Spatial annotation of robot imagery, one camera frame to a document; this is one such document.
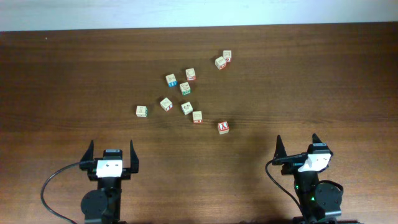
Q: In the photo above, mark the block red side far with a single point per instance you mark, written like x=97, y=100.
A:
x=220, y=63

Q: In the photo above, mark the block with C red side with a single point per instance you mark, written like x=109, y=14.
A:
x=190, y=74

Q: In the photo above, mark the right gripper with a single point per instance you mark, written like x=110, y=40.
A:
x=292, y=163

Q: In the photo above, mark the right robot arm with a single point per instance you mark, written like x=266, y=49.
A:
x=318, y=200

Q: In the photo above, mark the block with car picture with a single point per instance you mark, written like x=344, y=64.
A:
x=187, y=108

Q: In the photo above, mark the block with red X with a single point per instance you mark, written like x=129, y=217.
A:
x=223, y=127

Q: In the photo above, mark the block with N red side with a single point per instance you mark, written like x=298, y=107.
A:
x=166, y=104

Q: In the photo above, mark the block with I green side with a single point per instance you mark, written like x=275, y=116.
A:
x=141, y=111

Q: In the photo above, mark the block with blue side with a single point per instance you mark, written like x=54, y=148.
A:
x=171, y=80

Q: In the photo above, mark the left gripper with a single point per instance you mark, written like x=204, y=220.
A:
x=86, y=163

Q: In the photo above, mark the farthest block red side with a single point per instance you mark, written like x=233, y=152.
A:
x=227, y=55

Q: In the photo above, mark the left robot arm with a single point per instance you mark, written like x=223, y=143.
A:
x=103, y=205

